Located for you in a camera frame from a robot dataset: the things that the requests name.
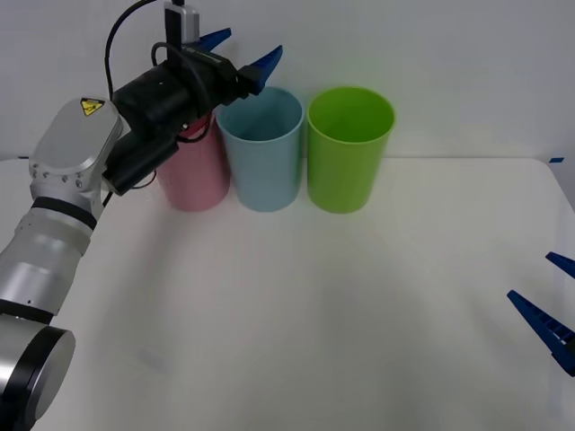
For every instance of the green plastic bin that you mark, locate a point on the green plastic bin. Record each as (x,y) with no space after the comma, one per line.
(346,170)

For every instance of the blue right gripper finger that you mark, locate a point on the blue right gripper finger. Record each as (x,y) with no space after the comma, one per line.
(545,323)
(563,264)

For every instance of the pale blue plastic bin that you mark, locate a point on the pale blue plastic bin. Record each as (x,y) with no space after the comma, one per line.
(265,170)

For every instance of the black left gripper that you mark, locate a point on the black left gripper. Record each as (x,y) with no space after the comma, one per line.
(215,81)

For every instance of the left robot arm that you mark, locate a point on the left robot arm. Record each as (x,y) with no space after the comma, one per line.
(72,148)

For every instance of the pink plastic bin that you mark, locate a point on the pink plastic bin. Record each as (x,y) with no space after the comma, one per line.
(197,179)

